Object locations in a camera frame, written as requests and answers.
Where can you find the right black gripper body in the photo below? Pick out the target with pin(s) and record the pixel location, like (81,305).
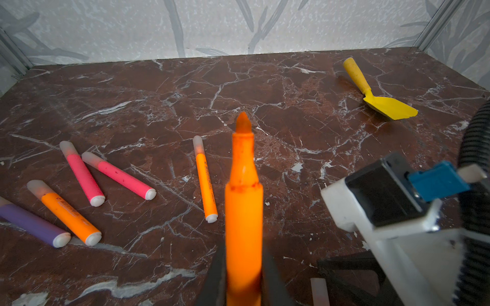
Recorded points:
(360,278)

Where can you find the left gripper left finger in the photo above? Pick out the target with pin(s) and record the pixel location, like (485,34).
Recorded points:
(214,290)

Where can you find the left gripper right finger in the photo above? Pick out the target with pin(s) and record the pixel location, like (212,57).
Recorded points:
(273,288)

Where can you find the translucent pen cap two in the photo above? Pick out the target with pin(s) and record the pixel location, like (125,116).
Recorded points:
(319,292)

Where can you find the orange highlighter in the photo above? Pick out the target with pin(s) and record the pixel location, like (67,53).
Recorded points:
(244,201)
(208,201)

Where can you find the pink highlighter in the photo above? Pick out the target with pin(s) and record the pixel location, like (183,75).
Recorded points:
(83,175)
(131,183)

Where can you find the orange highlighter lone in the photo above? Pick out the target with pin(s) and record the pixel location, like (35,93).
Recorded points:
(79,225)

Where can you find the purple highlighter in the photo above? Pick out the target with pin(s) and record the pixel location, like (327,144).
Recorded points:
(38,227)

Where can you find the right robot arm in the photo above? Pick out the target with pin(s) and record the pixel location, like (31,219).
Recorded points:
(465,211)

